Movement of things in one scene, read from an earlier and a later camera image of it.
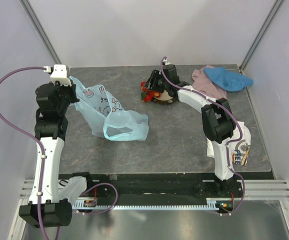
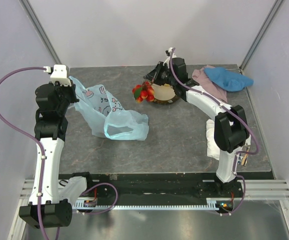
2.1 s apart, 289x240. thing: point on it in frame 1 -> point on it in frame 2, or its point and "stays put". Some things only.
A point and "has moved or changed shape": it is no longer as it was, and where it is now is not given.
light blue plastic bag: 99,109 stays put
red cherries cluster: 147,95 has moved or changed shape
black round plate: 169,97 stays put
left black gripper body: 68,93 stays put
